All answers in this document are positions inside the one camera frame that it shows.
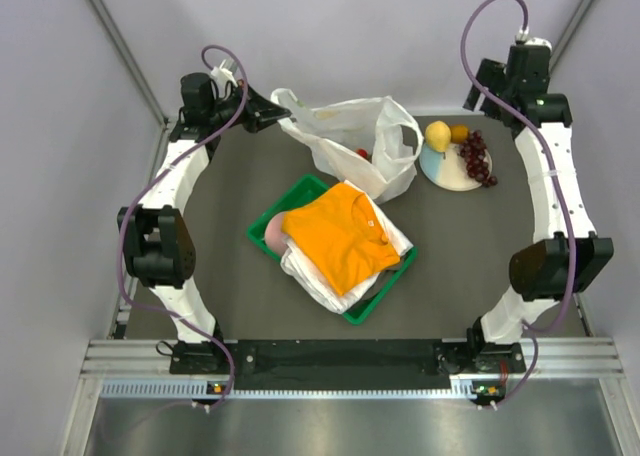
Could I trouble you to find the white printed plastic bag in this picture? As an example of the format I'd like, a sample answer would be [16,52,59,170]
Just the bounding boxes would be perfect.
[270,88,424,204]

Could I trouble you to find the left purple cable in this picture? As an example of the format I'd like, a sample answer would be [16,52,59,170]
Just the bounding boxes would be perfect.
[114,44,249,412]

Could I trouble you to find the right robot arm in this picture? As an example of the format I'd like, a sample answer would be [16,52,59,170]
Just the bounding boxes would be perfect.
[463,38,614,372]

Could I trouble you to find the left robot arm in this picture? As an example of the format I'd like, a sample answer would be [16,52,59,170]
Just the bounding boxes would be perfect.
[117,69,291,373]

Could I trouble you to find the pink garment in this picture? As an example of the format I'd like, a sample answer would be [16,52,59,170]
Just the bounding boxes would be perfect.
[264,212,288,258]

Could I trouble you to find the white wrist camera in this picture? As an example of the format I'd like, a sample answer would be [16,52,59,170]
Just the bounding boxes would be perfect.
[210,59,238,87]
[515,28,552,50]

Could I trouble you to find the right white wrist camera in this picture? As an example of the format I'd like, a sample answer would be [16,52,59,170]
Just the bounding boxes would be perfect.
[515,28,552,50]

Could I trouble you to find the round pastel plate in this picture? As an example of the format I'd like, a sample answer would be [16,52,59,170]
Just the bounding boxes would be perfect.
[418,144,481,192]

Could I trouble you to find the green plastic tray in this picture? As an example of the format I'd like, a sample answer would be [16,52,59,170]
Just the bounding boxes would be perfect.
[247,174,418,325]

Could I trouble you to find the orange t-shirt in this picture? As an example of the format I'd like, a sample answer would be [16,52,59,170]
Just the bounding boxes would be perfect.
[281,181,401,298]

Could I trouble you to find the yellow pear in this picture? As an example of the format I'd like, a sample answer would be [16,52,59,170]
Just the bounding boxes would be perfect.
[424,121,452,153]

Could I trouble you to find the orange fruit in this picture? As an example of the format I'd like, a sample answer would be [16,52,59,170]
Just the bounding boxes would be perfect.
[449,124,470,144]

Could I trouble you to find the dark red grape bunch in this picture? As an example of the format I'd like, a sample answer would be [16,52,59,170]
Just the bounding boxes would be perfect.
[458,131,498,187]

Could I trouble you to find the white folded clothes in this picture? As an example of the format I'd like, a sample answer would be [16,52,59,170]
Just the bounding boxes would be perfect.
[279,177,415,315]

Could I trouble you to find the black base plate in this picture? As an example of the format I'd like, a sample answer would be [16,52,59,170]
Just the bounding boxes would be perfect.
[156,339,525,391]

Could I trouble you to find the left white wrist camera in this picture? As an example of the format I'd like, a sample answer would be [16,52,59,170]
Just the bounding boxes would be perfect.
[210,59,238,87]

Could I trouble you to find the aluminium frame rail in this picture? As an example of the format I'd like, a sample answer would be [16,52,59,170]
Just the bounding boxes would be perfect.
[81,337,624,403]

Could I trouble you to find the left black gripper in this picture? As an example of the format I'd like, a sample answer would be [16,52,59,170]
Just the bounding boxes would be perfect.
[207,79,290,134]

